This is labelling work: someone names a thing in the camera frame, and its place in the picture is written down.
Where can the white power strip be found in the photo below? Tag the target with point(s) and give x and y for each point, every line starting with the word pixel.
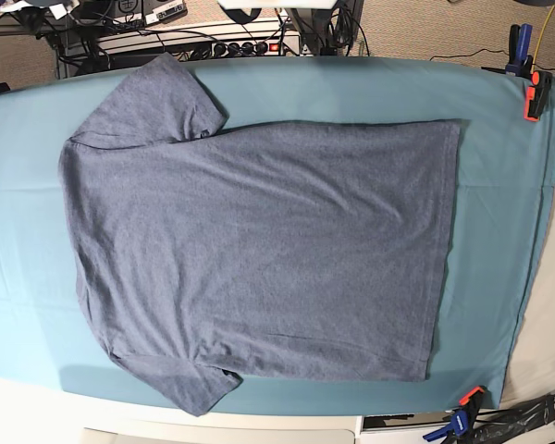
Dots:
pixel 235 49

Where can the orange black clamp top right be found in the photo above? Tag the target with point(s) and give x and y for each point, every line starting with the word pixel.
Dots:
pixel 537 95

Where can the black plastic bag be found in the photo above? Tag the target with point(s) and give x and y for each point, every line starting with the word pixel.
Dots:
pixel 515 421

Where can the blue clamp top right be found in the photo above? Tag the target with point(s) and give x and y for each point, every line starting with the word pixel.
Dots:
pixel 519 62

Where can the blue orange clamp bottom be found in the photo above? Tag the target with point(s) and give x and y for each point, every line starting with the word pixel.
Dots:
pixel 460 426

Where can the teal table cloth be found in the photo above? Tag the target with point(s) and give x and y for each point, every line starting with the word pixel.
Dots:
pixel 505 189

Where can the blue-grey T-shirt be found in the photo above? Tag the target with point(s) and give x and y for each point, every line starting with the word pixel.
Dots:
pixel 294 249

